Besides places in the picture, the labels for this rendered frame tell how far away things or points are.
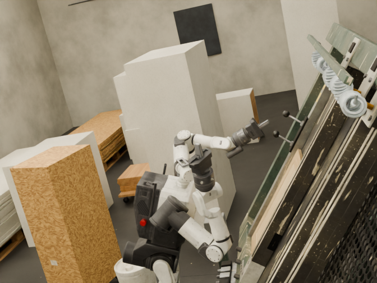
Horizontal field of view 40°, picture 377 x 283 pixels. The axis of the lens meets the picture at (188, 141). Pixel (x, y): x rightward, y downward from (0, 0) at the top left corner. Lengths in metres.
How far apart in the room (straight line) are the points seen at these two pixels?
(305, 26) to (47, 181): 3.41
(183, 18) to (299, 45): 4.97
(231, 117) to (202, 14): 3.56
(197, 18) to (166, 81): 5.93
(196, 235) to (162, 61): 2.70
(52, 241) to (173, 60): 1.89
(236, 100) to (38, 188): 4.02
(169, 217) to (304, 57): 4.05
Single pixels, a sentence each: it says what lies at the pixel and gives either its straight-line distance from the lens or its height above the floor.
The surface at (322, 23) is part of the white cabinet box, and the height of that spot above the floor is 1.61.
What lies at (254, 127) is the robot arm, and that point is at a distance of 2.82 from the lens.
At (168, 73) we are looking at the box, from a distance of 4.78.
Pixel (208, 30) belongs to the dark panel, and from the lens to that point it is 10.62.
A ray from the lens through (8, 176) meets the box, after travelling 5.81.
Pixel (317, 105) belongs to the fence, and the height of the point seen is 1.56.
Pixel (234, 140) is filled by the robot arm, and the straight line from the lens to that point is 2.83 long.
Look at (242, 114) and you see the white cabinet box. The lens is 7.52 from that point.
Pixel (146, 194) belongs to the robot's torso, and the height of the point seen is 1.37.
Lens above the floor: 2.21
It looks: 15 degrees down
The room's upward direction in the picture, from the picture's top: 13 degrees counter-clockwise
